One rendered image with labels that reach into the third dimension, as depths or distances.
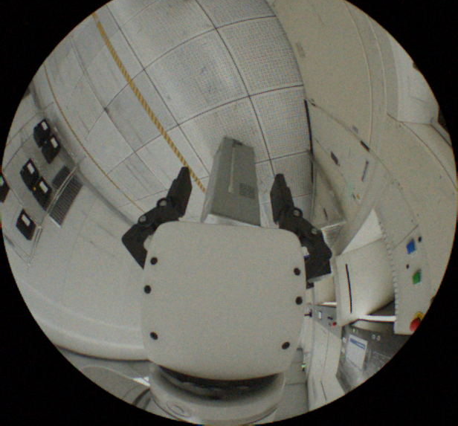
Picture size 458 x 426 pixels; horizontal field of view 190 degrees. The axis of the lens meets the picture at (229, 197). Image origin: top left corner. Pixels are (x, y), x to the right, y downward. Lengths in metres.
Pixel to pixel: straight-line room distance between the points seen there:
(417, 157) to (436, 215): 0.15
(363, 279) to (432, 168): 0.93
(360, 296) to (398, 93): 1.09
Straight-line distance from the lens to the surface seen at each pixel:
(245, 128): 1.20
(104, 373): 0.17
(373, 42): 0.52
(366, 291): 1.21
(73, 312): 2.86
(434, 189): 0.44
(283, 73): 1.15
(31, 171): 2.35
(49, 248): 2.62
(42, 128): 2.59
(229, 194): 0.75
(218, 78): 1.12
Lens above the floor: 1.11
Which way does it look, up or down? 41 degrees down
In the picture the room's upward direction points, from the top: 176 degrees counter-clockwise
